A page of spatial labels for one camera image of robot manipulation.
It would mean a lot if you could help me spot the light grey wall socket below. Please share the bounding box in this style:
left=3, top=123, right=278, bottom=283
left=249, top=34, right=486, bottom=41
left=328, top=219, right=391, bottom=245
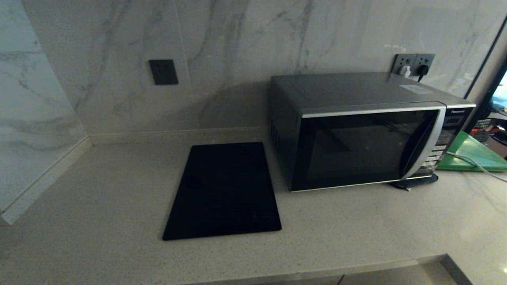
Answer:
left=413, top=53, right=436, bottom=76
left=392, top=54, right=417, bottom=76

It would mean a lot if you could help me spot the black induction cooktop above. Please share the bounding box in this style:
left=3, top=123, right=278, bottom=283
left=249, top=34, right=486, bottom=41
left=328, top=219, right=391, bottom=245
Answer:
left=162, top=142, right=282, bottom=241

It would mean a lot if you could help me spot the black wire basket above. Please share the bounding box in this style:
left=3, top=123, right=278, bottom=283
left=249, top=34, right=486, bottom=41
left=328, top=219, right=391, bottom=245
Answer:
left=471, top=118, right=507, bottom=143

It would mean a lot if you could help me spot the silver microwave oven body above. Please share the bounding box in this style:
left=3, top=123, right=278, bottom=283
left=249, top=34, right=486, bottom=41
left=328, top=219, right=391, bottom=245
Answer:
left=271, top=72, right=477, bottom=193

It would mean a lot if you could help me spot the white cable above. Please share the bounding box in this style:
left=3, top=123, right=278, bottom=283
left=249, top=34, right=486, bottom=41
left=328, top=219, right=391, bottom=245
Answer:
left=448, top=152, right=507, bottom=183

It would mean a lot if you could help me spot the black window frame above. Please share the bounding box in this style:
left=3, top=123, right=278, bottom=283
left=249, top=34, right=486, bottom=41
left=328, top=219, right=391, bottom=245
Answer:
left=463, top=16, right=507, bottom=133

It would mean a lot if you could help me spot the dark rectangular pad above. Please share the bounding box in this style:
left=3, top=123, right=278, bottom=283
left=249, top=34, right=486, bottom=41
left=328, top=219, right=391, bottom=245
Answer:
left=390, top=173, right=439, bottom=191

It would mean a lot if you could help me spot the green cutting board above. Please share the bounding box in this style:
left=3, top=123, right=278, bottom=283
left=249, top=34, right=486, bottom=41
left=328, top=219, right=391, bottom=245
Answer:
left=437, top=131, right=507, bottom=172

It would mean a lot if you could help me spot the silver black microwave oven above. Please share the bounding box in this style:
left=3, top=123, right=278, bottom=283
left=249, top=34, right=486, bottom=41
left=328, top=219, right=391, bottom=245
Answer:
left=291, top=106, right=447, bottom=193

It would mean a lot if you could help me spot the dark grey wall socket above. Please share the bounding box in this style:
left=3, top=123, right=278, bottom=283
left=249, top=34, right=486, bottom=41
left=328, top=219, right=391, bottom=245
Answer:
left=149, top=59, right=179, bottom=86

